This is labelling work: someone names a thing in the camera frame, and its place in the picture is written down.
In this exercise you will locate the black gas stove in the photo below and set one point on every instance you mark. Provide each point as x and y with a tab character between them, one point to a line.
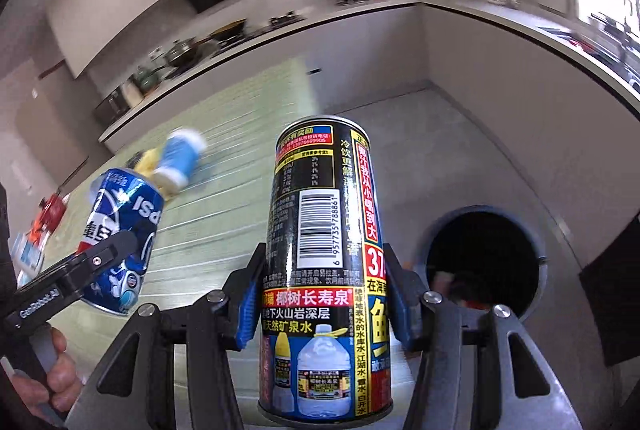
280	19

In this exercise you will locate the black microwave oven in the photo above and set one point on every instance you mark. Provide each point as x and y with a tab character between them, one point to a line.
112	105

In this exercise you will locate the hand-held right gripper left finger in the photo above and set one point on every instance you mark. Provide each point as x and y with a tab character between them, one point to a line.
245	310

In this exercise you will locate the blue and white bottle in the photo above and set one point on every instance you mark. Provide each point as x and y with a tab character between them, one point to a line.
180	158

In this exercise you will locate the grey round trash bin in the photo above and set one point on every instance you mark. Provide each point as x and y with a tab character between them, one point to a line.
480	240

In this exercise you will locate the white blue box device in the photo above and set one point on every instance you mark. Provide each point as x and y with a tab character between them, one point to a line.
30	255

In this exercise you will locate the yellow green sponge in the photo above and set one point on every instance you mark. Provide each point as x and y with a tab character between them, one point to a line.
146	164

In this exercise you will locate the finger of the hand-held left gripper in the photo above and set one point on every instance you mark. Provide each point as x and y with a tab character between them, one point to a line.
112	250

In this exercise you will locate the steel pot with lid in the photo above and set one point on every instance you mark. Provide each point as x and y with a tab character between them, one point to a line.
182	51

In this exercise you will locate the red speckled pot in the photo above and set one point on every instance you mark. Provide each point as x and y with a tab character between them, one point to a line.
52	210

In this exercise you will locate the white kitchen counter cabinets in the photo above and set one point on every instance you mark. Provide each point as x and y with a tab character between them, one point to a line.
350	40

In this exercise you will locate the green ceramic teapot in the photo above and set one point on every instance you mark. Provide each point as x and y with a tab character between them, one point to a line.
145	79

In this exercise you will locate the black drink can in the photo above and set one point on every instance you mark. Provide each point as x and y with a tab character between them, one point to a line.
320	220

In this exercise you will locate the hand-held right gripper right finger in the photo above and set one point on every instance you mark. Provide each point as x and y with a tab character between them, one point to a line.
400	305

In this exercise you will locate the black wok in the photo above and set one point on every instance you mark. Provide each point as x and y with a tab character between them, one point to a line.
227	29

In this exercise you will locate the blue soda can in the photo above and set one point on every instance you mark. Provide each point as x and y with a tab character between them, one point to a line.
125	210

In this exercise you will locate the person's left hand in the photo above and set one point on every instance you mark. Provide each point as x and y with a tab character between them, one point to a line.
62	390

